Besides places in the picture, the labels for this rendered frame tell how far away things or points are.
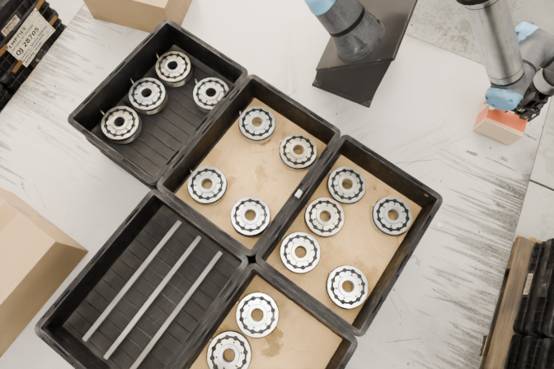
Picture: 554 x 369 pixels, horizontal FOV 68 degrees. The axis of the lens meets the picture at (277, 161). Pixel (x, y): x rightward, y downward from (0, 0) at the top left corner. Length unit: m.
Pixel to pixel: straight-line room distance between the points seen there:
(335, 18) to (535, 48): 0.48
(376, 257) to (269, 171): 0.36
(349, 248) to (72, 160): 0.87
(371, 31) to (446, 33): 1.41
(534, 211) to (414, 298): 1.19
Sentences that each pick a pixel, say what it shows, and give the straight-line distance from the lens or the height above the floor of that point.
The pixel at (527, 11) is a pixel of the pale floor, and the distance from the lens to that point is 2.90.
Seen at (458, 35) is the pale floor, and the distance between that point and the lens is 2.61.
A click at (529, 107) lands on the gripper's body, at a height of 0.91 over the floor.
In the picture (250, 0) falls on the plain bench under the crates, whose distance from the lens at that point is 1.59.
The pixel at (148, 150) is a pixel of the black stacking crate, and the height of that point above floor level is 0.83.
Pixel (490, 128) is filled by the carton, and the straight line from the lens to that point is 1.43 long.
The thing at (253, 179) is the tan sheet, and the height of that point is 0.83.
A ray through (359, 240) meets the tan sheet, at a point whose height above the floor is 0.83.
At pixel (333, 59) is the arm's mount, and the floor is 0.84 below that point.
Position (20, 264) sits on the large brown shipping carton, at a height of 0.90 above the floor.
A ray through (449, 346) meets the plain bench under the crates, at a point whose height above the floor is 0.70.
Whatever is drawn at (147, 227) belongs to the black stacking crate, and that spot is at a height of 0.83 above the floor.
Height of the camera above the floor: 1.91
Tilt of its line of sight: 71 degrees down
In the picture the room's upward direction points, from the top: 5 degrees clockwise
